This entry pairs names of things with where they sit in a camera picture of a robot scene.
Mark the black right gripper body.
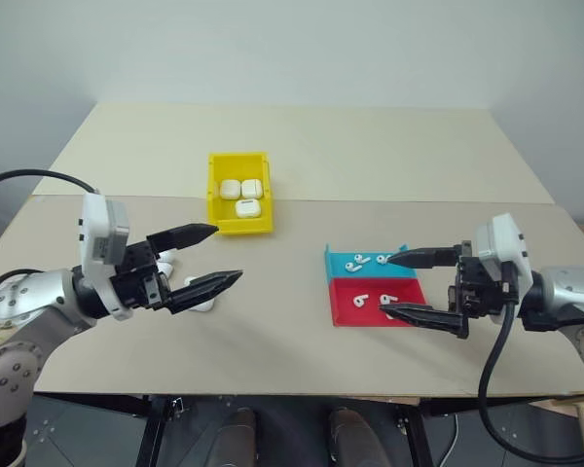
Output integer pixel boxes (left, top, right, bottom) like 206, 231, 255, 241
447, 239, 510, 322

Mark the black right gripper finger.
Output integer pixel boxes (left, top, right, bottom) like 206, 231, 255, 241
385, 245, 463, 270
379, 302, 471, 341

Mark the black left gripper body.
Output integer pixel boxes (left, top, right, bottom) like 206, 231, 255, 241
109, 239, 174, 312

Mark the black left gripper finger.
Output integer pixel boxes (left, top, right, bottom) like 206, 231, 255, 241
166, 269, 245, 316
145, 222, 221, 255

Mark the yellow plastic bin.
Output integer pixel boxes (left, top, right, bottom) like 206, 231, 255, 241
206, 152, 276, 238

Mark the red plastic tray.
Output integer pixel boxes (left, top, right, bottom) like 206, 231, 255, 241
326, 276, 429, 329

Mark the blue plastic tray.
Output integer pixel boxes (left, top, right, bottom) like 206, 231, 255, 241
323, 242, 420, 284

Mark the black metal table leg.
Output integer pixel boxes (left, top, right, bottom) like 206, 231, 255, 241
134, 395, 177, 467
397, 402, 437, 467

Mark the dark brown rounded shape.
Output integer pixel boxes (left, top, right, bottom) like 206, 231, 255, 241
327, 407, 386, 467

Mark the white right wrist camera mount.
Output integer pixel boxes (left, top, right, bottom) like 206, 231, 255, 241
472, 211, 535, 318

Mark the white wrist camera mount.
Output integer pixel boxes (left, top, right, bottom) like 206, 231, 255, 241
77, 191, 132, 321
472, 211, 535, 318

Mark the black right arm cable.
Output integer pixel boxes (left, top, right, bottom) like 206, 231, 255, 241
476, 261, 584, 461

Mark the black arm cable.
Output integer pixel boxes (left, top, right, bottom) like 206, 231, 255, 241
0, 168, 102, 439
476, 261, 584, 461

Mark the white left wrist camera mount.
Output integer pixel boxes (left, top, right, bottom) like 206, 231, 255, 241
77, 191, 132, 321

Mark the thin white floor cable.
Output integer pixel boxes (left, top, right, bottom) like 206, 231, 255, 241
438, 413, 462, 467

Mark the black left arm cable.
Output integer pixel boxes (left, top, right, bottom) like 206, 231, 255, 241
0, 168, 102, 439

